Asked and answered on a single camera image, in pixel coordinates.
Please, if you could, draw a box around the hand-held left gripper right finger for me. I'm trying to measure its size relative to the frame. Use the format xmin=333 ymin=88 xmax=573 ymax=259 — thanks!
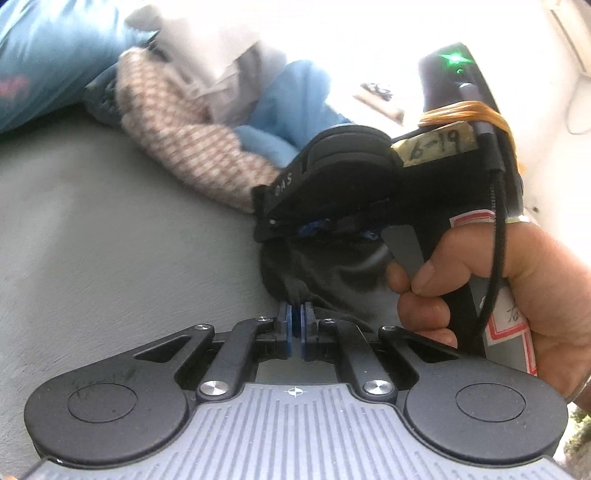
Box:
xmin=301 ymin=304 xmax=462 ymax=402

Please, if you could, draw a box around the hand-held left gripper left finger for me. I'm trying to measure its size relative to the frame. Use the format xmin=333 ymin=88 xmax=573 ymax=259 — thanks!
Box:
xmin=134 ymin=304 xmax=296 ymax=402

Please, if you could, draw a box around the black t-shirt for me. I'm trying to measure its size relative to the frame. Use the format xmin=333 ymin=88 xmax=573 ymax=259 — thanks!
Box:
xmin=261 ymin=231 xmax=416 ymax=319

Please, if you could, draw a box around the person's right hand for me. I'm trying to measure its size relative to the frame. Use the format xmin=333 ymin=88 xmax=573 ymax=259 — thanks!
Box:
xmin=387 ymin=226 xmax=591 ymax=407

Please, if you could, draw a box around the open cardboard box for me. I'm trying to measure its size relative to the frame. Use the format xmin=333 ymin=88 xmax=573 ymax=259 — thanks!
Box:
xmin=355 ymin=83 xmax=404 ymax=121

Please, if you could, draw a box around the light blue garment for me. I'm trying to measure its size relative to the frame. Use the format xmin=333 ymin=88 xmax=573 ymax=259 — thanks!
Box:
xmin=235 ymin=60 xmax=352 ymax=167

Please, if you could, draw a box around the checked beige garment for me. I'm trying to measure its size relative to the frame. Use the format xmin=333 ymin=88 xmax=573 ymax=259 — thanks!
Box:
xmin=115 ymin=48 xmax=280 ymax=213

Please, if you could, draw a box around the white shirt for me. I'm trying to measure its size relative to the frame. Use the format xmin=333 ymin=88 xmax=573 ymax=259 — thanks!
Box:
xmin=124 ymin=0 xmax=287 ymax=125

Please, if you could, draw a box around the dark blue knit cloth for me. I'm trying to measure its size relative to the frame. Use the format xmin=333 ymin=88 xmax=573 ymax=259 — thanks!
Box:
xmin=85 ymin=76 xmax=123 ymax=127

